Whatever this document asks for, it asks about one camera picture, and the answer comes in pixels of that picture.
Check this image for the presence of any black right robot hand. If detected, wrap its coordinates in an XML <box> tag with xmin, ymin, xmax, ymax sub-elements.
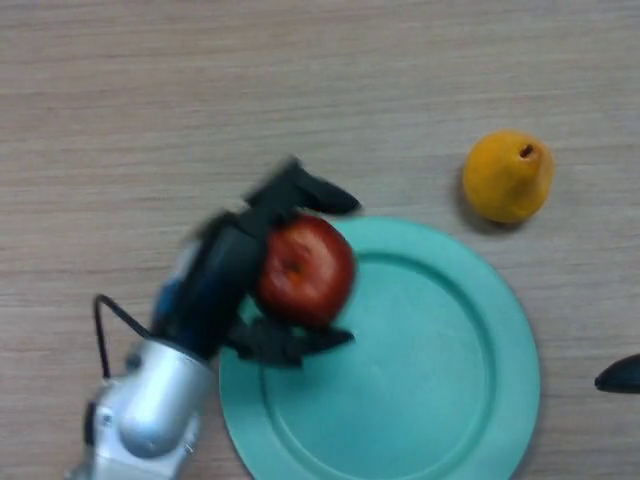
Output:
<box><xmin>593</xmin><ymin>353</ymin><xmax>640</xmax><ymax>394</ymax></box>

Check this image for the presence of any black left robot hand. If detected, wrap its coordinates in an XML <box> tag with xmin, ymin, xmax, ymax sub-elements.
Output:
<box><xmin>149</xmin><ymin>155</ymin><xmax>362</xmax><ymax>370</ymax></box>

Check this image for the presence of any red apple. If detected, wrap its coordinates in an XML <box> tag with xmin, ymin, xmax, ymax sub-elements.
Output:
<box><xmin>257</xmin><ymin>214</ymin><xmax>356</xmax><ymax>329</ymax></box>

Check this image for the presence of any green plate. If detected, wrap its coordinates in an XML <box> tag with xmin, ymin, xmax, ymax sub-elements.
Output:
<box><xmin>218</xmin><ymin>216</ymin><xmax>542</xmax><ymax>480</ymax></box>

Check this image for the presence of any yellow pear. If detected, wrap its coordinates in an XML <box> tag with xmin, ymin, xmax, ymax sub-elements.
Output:
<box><xmin>462</xmin><ymin>129</ymin><xmax>555</xmax><ymax>224</ymax></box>

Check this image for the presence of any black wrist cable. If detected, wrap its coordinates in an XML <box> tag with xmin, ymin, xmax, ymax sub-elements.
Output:
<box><xmin>93</xmin><ymin>294</ymin><xmax>154</xmax><ymax>379</ymax></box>

